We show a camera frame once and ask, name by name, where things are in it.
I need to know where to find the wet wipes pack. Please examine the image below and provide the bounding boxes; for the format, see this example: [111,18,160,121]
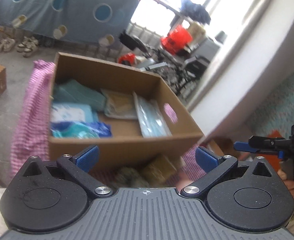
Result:
[50,121,112,139]

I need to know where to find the green floral scrunchie cloth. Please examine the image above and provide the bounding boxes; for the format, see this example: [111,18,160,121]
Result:
[114,167,149,188]

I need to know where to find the brown tissue pack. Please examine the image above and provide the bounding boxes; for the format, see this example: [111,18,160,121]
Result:
[139,154,177,186]

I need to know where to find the blue bandage box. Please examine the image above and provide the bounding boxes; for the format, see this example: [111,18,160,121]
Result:
[50,102,99,123]

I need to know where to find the blue face mask pack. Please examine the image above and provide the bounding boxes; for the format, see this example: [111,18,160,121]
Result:
[133,92,172,138]

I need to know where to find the teal waffle cloth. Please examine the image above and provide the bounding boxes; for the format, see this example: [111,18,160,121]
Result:
[52,79,107,112]

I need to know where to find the brown cardboard box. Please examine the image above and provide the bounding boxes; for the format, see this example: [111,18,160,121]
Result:
[48,52,203,170]

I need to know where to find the pink checkered tablecloth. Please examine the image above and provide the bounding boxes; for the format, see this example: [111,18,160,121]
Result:
[9,60,55,178]

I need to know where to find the wheelchair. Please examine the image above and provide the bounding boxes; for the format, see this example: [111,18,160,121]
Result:
[159,31,227,99]

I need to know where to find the red bag on floor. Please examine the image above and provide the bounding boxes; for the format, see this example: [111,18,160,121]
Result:
[118,53,136,66]

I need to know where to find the beige hanging towel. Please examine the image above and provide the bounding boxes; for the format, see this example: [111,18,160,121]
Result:
[187,22,206,40]

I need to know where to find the black white sneaker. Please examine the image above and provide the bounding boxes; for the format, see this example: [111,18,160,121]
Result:
[16,36,34,53]
[22,40,39,57]

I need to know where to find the red plastic bag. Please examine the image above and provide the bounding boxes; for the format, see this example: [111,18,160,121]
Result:
[161,25,193,55]

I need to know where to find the dark blue hanging clothes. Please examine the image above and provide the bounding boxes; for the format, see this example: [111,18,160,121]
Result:
[180,0,211,25]

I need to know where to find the blue patterned hanging sheet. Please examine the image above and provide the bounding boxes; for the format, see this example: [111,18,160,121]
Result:
[0,0,140,47]

